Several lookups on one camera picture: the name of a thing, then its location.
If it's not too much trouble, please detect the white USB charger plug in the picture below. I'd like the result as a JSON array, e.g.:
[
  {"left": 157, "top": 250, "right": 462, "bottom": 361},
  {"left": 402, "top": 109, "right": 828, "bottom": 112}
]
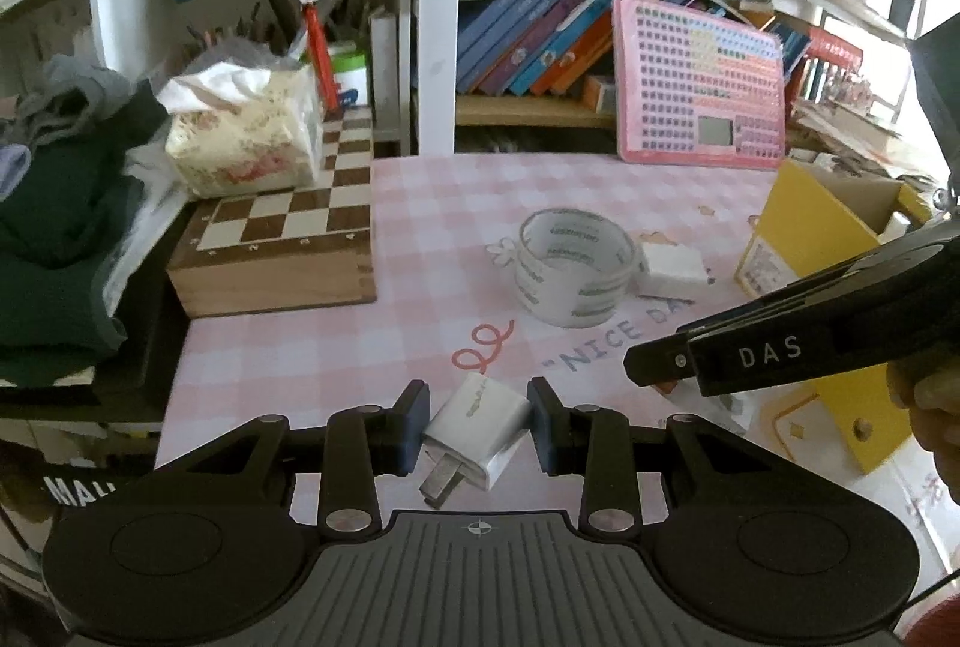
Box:
[{"left": 420, "top": 372, "right": 532, "bottom": 509}]

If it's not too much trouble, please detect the right hand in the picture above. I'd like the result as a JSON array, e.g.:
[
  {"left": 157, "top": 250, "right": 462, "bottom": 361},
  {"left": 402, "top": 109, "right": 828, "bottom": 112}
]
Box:
[{"left": 887, "top": 349, "right": 960, "bottom": 502}]

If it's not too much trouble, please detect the yellow cardboard box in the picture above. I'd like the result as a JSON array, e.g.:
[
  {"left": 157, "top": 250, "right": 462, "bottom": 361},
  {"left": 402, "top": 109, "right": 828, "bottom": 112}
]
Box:
[{"left": 736, "top": 161, "right": 931, "bottom": 477}]

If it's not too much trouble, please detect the pink checkered table mat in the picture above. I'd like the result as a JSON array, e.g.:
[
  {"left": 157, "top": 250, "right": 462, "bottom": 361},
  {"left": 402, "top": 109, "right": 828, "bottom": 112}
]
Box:
[{"left": 152, "top": 149, "right": 960, "bottom": 566}]

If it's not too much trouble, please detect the clear tape roll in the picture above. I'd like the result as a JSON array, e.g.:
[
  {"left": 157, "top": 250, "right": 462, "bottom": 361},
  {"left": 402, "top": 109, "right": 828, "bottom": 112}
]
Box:
[{"left": 512, "top": 208, "right": 638, "bottom": 328}]

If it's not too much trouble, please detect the white charger block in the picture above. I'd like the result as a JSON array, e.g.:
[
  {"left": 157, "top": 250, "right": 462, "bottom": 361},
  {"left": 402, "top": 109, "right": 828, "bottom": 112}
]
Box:
[{"left": 636, "top": 242, "right": 711, "bottom": 301}]

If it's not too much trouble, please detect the wooden chess board box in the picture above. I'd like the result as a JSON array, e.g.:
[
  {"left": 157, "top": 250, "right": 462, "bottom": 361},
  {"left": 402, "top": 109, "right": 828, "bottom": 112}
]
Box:
[{"left": 167, "top": 107, "right": 376, "bottom": 319}]

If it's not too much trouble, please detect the pink toy keyboard tablet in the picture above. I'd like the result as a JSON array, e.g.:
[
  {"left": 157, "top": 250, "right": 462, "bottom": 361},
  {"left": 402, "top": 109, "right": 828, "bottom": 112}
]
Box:
[{"left": 612, "top": 0, "right": 786, "bottom": 169}]

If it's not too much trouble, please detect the floral tissue pack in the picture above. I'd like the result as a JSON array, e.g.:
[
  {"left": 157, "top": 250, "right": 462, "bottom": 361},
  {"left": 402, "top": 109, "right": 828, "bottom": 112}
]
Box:
[{"left": 158, "top": 62, "right": 325, "bottom": 198}]

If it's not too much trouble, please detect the pile of dark clothes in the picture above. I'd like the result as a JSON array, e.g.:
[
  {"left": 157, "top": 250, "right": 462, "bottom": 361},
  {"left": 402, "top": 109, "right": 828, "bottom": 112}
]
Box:
[{"left": 2, "top": 55, "right": 187, "bottom": 387}]

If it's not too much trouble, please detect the white green jar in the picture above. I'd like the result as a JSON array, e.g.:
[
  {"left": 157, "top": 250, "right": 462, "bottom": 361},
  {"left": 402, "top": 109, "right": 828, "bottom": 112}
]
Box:
[{"left": 331, "top": 50, "right": 370, "bottom": 109}]

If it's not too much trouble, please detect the row of leaning books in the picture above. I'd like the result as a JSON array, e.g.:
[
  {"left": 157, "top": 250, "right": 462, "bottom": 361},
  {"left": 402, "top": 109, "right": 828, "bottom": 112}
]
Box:
[{"left": 455, "top": 0, "right": 811, "bottom": 98}]

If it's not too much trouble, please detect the red hanging tassel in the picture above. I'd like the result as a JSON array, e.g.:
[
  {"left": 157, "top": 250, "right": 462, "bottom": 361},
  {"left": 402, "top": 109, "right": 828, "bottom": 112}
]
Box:
[{"left": 299, "top": 0, "right": 342, "bottom": 119}]

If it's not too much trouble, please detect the white shelf post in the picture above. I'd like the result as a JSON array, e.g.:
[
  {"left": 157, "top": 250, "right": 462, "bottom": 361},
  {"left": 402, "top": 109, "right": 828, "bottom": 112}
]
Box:
[{"left": 416, "top": 0, "right": 459, "bottom": 156}]

